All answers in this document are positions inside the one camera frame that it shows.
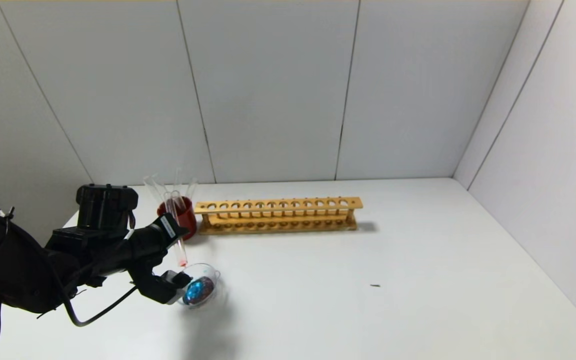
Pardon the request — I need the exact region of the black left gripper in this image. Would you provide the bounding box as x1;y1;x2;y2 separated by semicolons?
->
126;212;190;266

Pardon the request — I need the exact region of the test tube with red pigment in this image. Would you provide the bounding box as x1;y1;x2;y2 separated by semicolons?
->
164;192;189;268

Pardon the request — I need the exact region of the wooden test tube rack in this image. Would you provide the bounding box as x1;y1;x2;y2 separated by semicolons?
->
194;197;364;236

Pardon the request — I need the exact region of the dark red plastic cup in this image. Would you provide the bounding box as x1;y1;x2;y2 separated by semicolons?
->
157;196;198;241

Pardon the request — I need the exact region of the clear glass beaker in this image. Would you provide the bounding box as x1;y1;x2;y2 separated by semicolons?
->
171;262;229;319

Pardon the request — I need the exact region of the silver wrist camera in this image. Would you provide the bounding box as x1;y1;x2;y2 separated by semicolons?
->
160;270;193;306

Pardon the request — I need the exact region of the black camera cable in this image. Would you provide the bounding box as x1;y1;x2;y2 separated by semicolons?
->
0;285;137;360

